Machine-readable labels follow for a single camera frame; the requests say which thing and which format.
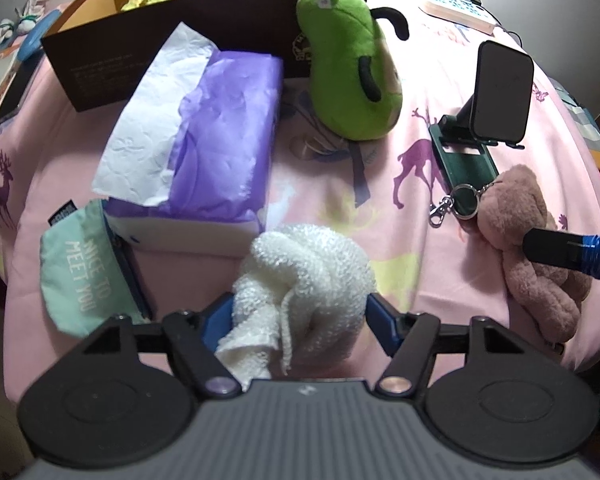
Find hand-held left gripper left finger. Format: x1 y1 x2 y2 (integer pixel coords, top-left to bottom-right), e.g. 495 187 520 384
80 292 243 396

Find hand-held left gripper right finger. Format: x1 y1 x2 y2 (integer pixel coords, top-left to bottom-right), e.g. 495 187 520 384
364 291 528 396

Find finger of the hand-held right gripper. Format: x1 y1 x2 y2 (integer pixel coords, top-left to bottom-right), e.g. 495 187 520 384
521 227 600 282

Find brown teddy bear keychain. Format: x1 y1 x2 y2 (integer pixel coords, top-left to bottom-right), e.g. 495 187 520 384
428 164 593 343

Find white fluffy towel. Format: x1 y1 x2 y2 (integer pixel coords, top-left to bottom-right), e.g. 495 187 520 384
215 223 376 381

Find brown cardboard box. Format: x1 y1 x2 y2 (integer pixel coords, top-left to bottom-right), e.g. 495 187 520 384
40 0 370 113

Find pink printed bedsheet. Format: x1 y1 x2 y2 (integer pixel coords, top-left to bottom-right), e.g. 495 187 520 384
0 0 600 411

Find striped cloth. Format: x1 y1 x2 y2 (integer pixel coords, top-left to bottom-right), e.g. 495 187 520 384
550 80 600 161

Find mint green zipper pouch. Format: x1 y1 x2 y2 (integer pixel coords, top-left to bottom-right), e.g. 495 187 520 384
40 199 153 338

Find black folding phone stand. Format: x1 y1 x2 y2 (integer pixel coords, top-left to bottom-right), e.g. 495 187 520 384
428 40 536 221

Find purple tissue pack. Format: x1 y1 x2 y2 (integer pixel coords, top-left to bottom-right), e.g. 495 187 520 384
102 50 285 261

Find white tissue sheet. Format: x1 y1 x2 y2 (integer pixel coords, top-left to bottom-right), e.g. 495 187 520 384
91 21 217 208

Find green plush toy black ears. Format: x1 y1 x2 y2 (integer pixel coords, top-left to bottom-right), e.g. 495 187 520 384
295 0 411 141

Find white power strip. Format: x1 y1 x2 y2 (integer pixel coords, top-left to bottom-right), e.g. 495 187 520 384
418 0 498 31

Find blue oval object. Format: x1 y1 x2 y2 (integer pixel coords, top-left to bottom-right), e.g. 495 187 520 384
17 7 61 61

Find black cable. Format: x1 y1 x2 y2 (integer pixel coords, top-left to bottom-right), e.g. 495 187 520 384
494 21 525 47

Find white knotted rope toy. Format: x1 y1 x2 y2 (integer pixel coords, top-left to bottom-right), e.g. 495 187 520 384
0 0 51 56

